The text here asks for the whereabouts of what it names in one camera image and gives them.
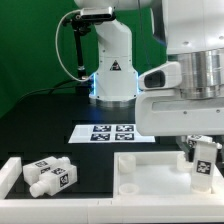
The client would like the black camera stand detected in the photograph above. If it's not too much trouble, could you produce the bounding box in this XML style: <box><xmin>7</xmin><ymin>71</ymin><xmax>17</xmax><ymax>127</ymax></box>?
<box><xmin>62</xmin><ymin>17</ymin><xmax>91</xmax><ymax>96</ymax></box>

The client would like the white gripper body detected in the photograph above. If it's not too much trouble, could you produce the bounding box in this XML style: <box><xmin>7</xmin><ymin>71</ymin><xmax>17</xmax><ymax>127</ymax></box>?
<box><xmin>135</xmin><ymin>90</ymin><xmax>224</xmax><ymax>136</ymax></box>

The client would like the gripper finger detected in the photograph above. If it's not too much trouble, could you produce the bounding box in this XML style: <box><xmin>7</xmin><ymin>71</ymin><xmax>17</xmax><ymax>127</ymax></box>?
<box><xmin>176</xmin><ymin>136</ymin><xmax>195</xmax><ymax>162</ymax></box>

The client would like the white U-shaped fence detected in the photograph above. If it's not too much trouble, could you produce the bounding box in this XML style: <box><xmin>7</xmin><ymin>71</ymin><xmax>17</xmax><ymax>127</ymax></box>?
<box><xmin>0</xmin><ymin>157</ymin><xmax>224</xmax><ymax>224</ymax></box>

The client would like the white camera cable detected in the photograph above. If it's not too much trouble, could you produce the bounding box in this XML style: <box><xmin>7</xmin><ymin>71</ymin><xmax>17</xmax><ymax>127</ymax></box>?
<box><xmin>55</xmin><ymin>9</ymin><xmax>92</xmax><ymax>82</ymax></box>

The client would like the white sheet with tags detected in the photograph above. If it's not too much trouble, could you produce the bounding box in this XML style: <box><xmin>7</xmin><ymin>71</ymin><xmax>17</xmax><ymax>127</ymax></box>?
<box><xmin>69</xmin><ymin>124</ymin><xmax>155</xmax><ymax>143</ymax></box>

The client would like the white square tabletop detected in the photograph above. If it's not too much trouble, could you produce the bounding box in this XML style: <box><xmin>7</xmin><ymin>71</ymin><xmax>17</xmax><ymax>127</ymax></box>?
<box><xmin>113</xmin><ymin>151</ymin><xmax>224</xmax><ymax>203</ymax></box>

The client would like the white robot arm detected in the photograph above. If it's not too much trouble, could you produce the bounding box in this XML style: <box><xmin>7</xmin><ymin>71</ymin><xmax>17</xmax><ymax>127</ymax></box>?
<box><xmin>75</xmin><ymin>0</ymin><xmax>224</xmax><ymax>136</ymax></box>

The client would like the black cable on table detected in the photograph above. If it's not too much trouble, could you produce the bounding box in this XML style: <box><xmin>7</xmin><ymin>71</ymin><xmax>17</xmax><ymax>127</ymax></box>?
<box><xmin>16</xmin><ymin>79</ymin><xmax>84</xmax><ymax>104</ymax></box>

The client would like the grey camera on stand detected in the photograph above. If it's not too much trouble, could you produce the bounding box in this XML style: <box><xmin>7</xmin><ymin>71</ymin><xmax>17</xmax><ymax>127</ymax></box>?
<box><xmin>80</xmin><ymin>7</ymin><xmax>113</xmax><ymax>21</ymax></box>

